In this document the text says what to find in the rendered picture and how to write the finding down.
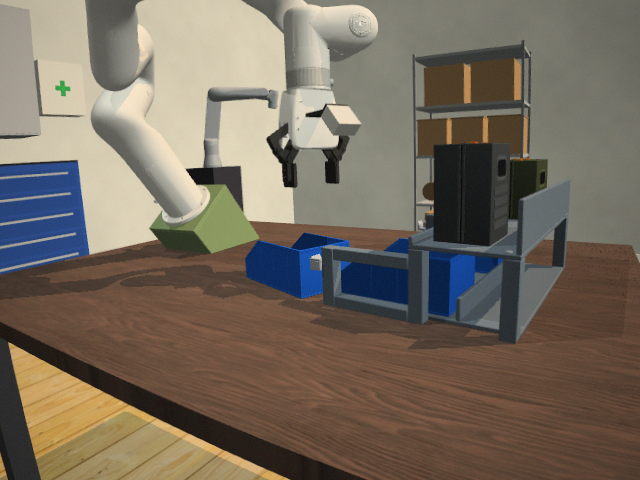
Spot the blue bin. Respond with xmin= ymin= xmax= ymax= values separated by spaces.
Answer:
xmin=245 ymin=233 xmax=349 ymax=299
xmin=475 ymin=256 xmax=503 ymax=274
xmin=341 ymin=238 xmax=475 ymax=317

